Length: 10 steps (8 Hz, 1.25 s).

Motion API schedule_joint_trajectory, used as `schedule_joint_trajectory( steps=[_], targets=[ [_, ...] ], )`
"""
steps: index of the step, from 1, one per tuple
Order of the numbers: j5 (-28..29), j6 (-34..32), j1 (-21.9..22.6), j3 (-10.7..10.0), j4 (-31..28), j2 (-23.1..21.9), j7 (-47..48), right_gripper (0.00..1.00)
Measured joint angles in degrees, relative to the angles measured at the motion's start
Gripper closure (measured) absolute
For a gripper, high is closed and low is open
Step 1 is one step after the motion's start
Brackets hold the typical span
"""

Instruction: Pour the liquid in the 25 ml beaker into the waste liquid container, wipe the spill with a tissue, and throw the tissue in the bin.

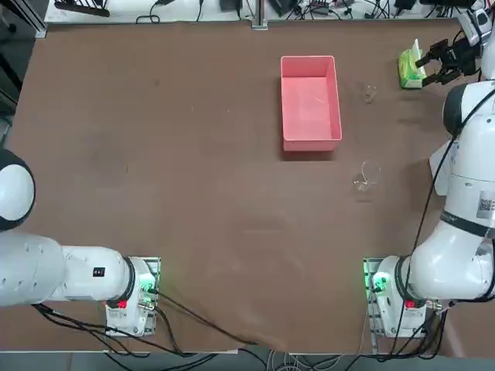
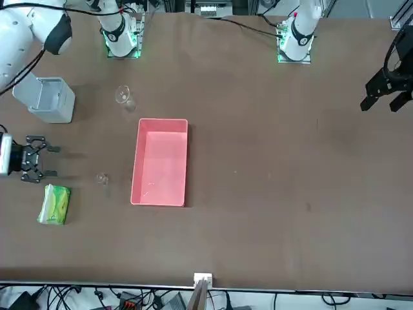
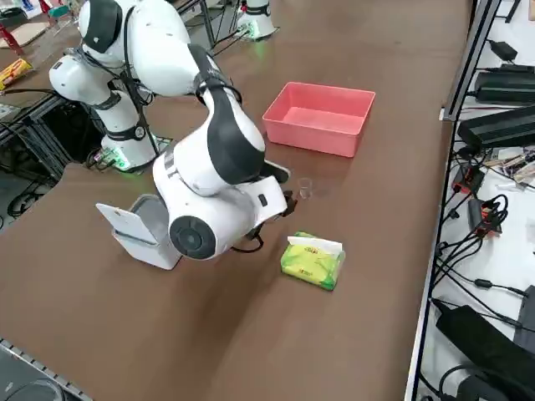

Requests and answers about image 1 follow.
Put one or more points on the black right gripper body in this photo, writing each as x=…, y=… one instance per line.
x=466, y=58

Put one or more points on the white tissue sheet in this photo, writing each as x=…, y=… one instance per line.
x=416, y=48

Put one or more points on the small glass beaker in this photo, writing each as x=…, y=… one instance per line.
x=370, y=93

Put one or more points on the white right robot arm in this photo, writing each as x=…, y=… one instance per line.
x=464, y=193

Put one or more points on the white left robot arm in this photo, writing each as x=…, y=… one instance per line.
x=38, y=270

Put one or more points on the green tissue pack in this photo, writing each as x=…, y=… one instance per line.
x=408, y=71

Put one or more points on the large glass beaker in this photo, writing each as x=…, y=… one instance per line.
x=365, y=178

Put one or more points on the pink plastic container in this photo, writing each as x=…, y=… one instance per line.
x=309, y=104

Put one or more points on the black power adapter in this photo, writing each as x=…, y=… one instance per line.
x=284, y=7
x=231, y=4

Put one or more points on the black rack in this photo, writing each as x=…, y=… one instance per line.
x=81, y=7

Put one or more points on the aluminium frame post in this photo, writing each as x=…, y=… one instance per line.
x=259, y=15

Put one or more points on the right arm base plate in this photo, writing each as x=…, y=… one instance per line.
x=368, y=293

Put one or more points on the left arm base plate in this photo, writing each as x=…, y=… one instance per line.
x=154, y=270

